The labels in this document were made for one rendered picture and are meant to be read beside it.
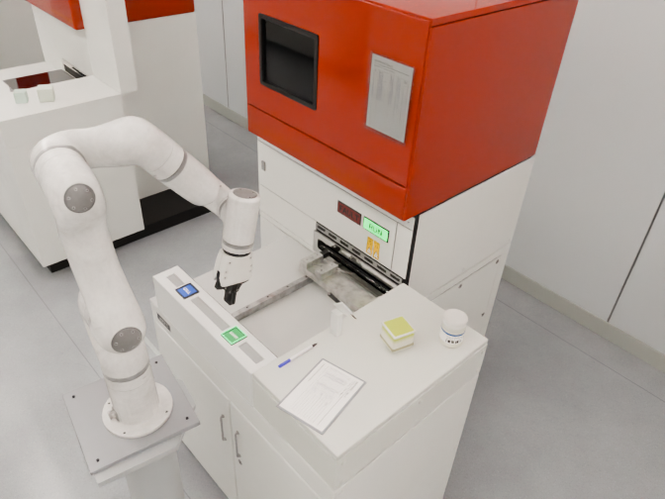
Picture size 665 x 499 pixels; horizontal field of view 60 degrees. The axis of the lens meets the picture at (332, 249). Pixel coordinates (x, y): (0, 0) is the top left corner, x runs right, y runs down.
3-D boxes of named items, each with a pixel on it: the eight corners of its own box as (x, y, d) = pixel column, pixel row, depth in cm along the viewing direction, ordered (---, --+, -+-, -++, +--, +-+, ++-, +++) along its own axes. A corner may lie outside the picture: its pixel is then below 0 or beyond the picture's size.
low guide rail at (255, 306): (328, 269, 220) (328, 262, 218) (332, 271, 219) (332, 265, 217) (216, 328, 192) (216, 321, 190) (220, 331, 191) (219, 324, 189)
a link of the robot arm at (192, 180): (137, 158, 136) (219, 218, 160) (163, 186, 126) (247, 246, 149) (161, 129, 137) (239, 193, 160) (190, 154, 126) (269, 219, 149)
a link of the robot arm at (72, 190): (134, 310, 150) (157, 349, 140) (87, 330, 145) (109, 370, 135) (80, 136, 120) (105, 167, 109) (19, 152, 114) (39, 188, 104)
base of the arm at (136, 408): (117, 450, 152) (102, 405, 141) (93, 403, 164) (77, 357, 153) (184, 416, 161) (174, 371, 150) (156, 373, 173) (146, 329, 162)
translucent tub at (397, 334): (400, 331, 174) (402, 314, 170) (414, 347, 169) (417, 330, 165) (378, 338, 171) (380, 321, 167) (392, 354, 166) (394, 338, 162)
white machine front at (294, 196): (264, 212, 250) (261, 127, 227) (404, 311, 203) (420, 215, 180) (258, 215, 248) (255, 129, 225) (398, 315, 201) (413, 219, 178)
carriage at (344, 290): (315, 261, 219) (316, 255, 217) (385, 313, 197) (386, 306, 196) (299, 270, 214) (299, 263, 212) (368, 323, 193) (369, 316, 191)
